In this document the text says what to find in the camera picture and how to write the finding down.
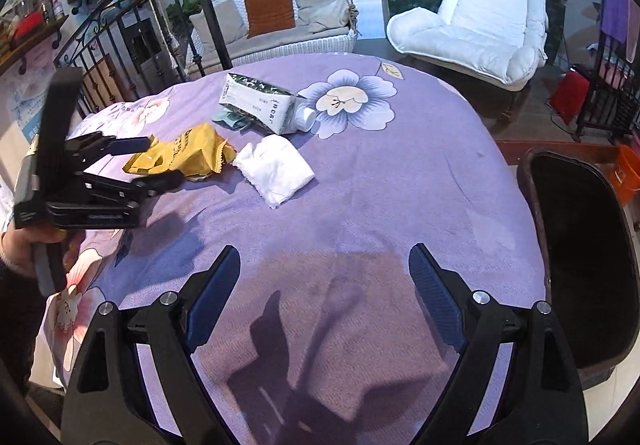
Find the beige cushion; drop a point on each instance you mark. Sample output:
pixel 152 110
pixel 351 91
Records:
pixel 220 22
pixel 320 5

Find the wooden wall shelf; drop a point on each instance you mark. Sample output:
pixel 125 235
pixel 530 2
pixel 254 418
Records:
pixel 30 45

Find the purple floral tablecloth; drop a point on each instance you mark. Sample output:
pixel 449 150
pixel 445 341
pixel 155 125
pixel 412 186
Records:
pixel 350 205

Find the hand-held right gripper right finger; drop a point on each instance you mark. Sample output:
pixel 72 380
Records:
pixel 437 297

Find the black trash bin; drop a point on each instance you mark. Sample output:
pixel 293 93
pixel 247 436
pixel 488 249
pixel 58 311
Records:
pixel 575 250

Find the black iron railing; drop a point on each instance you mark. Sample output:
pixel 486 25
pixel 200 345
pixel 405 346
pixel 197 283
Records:
pixel 210 15

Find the person's left forearm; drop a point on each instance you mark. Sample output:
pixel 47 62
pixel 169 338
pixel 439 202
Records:
pixel 20 325

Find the white tube with green pattern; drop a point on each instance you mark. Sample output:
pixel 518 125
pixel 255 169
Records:
pixel 260 100

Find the white tissue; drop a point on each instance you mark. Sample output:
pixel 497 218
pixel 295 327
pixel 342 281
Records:
pixel 275 170

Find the white wicker swing sofa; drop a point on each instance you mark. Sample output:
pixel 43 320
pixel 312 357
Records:
pixel 300 47

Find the person's left hand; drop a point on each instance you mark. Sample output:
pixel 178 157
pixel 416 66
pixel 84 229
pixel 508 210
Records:
pixel 17 250

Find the orange plastic bucket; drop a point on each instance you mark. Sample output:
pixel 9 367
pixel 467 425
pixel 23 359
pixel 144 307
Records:
pixel 630 175

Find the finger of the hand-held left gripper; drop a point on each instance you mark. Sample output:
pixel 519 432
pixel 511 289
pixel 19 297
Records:
pixel 155 184
pixel 132 145

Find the black iron fence rack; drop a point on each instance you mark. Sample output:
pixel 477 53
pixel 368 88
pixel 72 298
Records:
pixel 600 100

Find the white padded armchair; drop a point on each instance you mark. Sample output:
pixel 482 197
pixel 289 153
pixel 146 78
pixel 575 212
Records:
pixel 475 25

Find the brown wooden panel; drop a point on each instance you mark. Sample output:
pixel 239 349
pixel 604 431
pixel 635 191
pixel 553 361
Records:
pixel 107 77

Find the yellow snack wrapper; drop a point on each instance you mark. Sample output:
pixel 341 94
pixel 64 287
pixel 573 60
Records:
pixel 195 150

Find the purple towel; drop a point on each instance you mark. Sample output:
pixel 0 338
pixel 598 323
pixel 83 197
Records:
pixel 615 10

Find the grey water dispenser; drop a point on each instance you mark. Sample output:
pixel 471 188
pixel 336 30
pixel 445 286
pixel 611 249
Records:
pixel 145 50

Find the red bag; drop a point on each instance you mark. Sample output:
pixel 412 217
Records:
pixel 570 95

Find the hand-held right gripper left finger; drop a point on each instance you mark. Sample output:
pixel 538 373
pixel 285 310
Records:
pixel 215 297

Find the teal patterned wrapper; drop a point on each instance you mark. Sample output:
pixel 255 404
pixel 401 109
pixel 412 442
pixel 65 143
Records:
pixel 230 119

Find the orange-brown cushion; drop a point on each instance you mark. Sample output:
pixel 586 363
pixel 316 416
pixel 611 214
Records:
pixel 270 12

